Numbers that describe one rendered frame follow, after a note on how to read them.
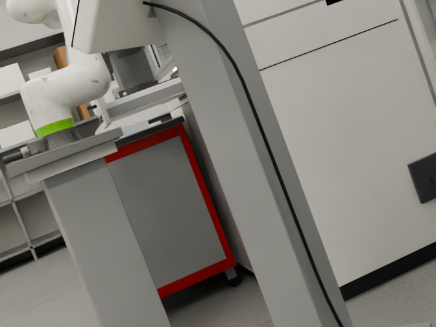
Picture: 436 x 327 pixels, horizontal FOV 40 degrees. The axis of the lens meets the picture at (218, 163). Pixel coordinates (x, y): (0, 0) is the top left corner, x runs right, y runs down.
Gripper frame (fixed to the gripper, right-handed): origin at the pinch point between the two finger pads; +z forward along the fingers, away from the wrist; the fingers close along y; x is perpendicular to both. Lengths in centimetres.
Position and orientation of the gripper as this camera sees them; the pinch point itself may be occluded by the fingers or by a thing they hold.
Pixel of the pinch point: (112, 82)
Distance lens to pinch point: 266.5
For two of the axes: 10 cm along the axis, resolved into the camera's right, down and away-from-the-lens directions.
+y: -3.2, 0.3, 9.5
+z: 3.6, 9.3, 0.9
